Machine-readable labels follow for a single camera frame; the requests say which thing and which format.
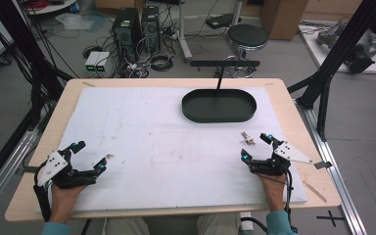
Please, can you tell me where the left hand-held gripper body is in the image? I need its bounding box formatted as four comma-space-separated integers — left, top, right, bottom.
37, 149, 97, 190

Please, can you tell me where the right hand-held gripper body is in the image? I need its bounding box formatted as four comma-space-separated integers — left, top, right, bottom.
249, 140, 313, 176

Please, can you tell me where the person's left hand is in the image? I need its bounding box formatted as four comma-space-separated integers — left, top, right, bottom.
48, 182, 89, 225

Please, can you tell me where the person's right hand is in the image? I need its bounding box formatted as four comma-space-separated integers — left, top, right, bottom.
257, 173, 290, 213

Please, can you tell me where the small beige bone-shaped piece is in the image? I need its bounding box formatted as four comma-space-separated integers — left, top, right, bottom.
241, 130, 257, 146

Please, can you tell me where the grey tape piece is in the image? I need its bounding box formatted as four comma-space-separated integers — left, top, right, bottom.
313, 161, 334, 170

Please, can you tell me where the thin wooden stick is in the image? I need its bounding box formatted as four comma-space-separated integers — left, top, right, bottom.
303, 180, 328, 204

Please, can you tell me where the black oval tray stand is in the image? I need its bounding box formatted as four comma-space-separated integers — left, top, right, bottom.
181, 60, 261, 124

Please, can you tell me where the white foam mat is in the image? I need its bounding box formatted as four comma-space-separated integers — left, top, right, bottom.
36, 85, 308, 213

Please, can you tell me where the white power supply box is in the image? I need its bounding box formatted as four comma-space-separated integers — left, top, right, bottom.
84, 51, 102, 75
94, 51, 112, 75

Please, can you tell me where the white board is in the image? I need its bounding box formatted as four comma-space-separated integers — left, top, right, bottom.
298, 23, 376, 76

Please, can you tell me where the black round stool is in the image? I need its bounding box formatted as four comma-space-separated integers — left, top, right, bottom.
222, 23, 269, 79

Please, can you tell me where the brown cardboard box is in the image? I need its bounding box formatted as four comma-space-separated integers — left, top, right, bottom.
259, 0, 309, 41

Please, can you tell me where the large black computer tower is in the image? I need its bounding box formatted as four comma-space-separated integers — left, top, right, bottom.
112, 7, 143, 63

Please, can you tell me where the clear plastic sheet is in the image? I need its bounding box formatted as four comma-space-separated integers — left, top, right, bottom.
54, 12, 96, 31

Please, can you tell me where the flat black device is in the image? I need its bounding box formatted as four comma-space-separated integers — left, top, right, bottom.
205, 13, 243, 30

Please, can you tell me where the grey robot device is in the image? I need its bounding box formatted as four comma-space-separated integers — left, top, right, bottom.
315, 22, 376, 74

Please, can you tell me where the white desk leg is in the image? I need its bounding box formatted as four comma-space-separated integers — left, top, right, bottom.
175, 0, 194, 64

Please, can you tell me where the small black computer tower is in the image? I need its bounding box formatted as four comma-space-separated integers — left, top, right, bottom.
140, 5, 162, 51

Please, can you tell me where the white round table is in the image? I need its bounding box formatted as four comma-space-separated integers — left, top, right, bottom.
24, 0, 80, 17

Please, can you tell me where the right hand-held gripper cable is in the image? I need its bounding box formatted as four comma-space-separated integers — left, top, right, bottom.
260, 171, 299, 233

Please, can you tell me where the aluminium rail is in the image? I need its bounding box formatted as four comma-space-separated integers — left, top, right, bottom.
295, 99, 369, 235
0, 129, 39, 223

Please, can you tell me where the white table leg post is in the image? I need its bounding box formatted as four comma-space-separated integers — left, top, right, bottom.
239, 211, 255, 233

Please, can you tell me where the black frame with cables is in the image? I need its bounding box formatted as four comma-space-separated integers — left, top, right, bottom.
0, 0, 74, 131

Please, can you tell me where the black metal frame strut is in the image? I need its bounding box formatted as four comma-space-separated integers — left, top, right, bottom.
287, 0, 376, 142

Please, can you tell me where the coiled black cable bundle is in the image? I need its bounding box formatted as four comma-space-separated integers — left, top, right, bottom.
149, 51, 175, 72

